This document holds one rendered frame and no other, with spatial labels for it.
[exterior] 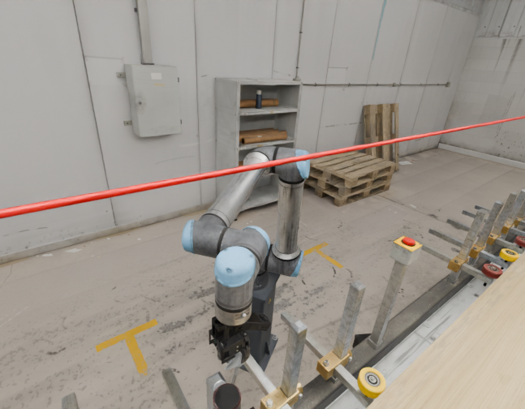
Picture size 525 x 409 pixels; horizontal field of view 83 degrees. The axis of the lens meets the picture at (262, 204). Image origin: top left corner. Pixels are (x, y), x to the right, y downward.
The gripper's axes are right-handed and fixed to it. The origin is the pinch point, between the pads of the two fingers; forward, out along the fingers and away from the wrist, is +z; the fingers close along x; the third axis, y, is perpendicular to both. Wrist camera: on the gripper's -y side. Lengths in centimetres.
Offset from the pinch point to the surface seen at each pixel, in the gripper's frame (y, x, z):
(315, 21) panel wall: -274, -264, -124
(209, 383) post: 12.6, 7.6, -11.3
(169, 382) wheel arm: 15.4, -14.0, 14.1
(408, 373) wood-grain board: -47, 28, 10
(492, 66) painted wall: -768, -221, -95
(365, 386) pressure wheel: -31.3, 22.6, 9.1
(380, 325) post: -63, 8, 17
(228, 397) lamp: 10.9, 12.9, -12.0
